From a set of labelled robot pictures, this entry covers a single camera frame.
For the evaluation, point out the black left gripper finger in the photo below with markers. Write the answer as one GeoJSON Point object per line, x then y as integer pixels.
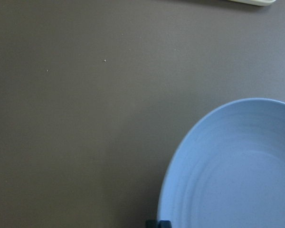
{"type": "Point", "coordinates": [158, 224]}

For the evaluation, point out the blue round plate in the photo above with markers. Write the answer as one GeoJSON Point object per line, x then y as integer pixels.
{"type": "Point", "coordinates": [229, 170]}

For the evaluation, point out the cream rabbit tray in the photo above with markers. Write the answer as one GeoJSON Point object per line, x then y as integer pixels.
{"type": "Point", "coordinates": [256, 2]}

